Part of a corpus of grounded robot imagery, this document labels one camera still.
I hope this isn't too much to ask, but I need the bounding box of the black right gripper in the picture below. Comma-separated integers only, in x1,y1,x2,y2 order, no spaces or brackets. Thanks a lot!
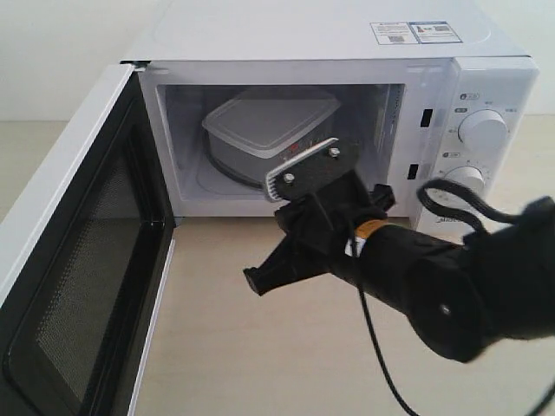
243,172,416,296

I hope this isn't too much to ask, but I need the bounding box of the white plastic food container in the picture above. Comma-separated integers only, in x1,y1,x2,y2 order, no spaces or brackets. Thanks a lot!
202,86,341,170

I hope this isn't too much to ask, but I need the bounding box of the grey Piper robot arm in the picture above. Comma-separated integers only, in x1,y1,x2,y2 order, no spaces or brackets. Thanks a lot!
244,172,554,363

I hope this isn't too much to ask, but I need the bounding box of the lower white timer knob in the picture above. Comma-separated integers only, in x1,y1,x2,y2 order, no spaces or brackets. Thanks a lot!
444,166,485,195

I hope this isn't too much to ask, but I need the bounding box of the glass turntable plate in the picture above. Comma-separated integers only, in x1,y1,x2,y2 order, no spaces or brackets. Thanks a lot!
196,141,273,195

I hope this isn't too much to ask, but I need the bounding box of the white microwave door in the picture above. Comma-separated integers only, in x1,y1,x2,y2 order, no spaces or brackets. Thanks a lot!
1,64,175,415

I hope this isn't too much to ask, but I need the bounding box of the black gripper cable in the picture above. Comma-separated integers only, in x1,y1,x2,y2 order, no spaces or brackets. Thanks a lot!
346,177,521,416

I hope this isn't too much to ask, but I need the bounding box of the upper white control knob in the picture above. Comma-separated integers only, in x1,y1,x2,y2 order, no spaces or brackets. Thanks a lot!
458,109,508,153

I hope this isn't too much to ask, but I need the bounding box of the white microwave oven body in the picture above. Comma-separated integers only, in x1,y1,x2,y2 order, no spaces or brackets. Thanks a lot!
123,1,539,236

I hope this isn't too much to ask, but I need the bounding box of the warning label sticker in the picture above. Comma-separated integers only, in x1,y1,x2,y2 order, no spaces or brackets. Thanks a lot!
370,21,462,45

